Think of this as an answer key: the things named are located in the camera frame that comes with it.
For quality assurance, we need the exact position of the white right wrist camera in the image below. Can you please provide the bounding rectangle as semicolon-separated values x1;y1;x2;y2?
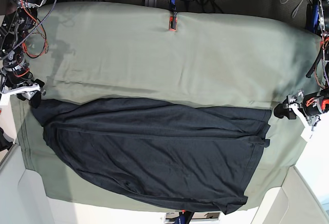
0;94;10;106

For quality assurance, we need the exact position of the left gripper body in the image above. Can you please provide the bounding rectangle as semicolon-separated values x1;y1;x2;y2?
282;89;328;129

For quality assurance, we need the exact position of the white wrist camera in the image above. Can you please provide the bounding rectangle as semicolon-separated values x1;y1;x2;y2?
301;127;313;142
0;94;10;106

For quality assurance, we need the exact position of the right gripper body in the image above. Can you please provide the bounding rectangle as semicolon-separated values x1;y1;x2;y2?
1;79;45;100

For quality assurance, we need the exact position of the blue handled top clamp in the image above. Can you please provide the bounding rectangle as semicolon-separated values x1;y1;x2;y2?
169;0;177;31

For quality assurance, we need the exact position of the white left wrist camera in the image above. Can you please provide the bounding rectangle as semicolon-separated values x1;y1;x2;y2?
301;127;313;142

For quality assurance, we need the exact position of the black long-sleeve T-shirt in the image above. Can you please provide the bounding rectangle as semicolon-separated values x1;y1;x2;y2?
32;98;271;214

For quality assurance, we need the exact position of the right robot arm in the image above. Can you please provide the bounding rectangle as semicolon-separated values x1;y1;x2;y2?
1;0;48;108

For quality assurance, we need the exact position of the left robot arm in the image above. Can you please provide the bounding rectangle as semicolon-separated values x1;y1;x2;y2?
273;0;328;130

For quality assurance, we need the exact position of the orange black bottom clamp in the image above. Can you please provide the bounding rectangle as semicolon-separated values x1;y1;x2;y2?
174;210;195;224

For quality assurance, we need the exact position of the green table cloth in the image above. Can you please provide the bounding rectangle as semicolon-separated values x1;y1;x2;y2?
11;2;321;212

